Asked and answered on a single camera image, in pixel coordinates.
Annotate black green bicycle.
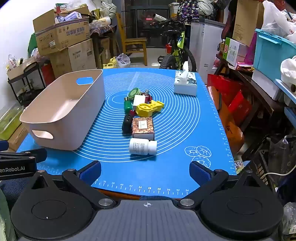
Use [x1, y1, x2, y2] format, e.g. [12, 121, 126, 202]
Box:
[151, 14, 197, 72]

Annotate clear green storage box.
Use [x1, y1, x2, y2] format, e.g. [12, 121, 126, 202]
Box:
[0, 104, 23, 141]

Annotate beige plastic basket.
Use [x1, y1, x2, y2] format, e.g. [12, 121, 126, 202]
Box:
[20, 69, 106, 151]

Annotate white charger plug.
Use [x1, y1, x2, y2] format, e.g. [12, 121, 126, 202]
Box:
[132, 95, 146, 109]

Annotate open printed cardboard box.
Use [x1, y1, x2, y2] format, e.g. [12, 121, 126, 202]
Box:
[33, 10, 91, 56]

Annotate red toy figure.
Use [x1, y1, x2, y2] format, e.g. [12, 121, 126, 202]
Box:
[142, 90, 153, 105]

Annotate orange bag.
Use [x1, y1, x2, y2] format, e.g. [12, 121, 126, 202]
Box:
[218, 109, 244, 158]

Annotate red gift bags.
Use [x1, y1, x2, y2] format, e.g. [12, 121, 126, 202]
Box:
[207, 74, 252, 126]

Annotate brown paper bag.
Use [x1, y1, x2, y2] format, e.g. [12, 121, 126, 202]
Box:
[232, 0, 264, 47]

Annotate green white carton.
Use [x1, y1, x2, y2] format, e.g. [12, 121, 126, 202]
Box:
[223, 37, 249, 65]

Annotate red patterned small box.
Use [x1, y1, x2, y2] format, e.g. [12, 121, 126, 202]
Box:
[132, 116, 155, 141]

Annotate blue silicone mat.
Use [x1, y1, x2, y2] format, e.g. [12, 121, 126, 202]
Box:
[16, 68, 238, 199]

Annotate white cable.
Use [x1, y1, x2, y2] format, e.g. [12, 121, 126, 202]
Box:
[264, 170, 287, 183]

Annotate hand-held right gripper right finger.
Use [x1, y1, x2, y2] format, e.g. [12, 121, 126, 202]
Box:
[177, 160, 266, 210]

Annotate white pill bottle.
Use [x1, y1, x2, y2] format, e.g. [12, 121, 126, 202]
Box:
[129, 138, 158, 155]

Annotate flat cardboard box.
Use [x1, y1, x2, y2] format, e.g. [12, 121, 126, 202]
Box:
[8, 125, 29, 151]

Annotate white rolled tube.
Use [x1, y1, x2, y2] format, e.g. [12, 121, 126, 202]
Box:
[153, 13, 170, 22]

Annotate translucent plastic bag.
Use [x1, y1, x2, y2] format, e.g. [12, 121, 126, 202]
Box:
[116, 53, 131, 68]

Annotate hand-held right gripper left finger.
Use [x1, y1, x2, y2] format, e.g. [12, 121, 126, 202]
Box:
[29, 160, 117, 210]

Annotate narrow brown cardboard box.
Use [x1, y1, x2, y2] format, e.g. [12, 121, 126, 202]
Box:
[99, 37, 111, 69]

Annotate yellow plastic toy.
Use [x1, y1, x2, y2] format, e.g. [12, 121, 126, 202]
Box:
[136, 100, 165, 117]

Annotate wooden chair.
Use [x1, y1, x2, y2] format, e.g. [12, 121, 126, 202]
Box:
[116, 13, 148, 66]

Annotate white patterned tissue box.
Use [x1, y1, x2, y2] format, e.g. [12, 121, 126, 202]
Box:
[173, 61, 198, 96]

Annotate yellow plastic jugs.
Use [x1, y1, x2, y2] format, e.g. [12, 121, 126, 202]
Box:
[102, 57, 119, 69]

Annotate black metal cart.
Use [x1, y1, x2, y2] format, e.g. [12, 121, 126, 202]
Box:
[7, 60, 47, 107]

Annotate cardboard box in cart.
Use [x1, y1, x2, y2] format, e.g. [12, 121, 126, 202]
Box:
[6, 58, 37, 80]

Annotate floral garment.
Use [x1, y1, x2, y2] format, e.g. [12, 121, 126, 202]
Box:
[179, 0, 201, 24]

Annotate white plastic bag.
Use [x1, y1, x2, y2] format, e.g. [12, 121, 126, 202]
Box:
[261, 0, 296, 42]

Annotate blue plastic storage bin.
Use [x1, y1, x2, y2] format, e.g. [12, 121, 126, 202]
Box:
[253, 28, 296, 80]

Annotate black car key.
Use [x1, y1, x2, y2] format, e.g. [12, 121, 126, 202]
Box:
[122, 113, 134, 134]

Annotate white flat box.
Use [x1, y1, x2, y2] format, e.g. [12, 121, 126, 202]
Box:
[252, 68, 285, 100]

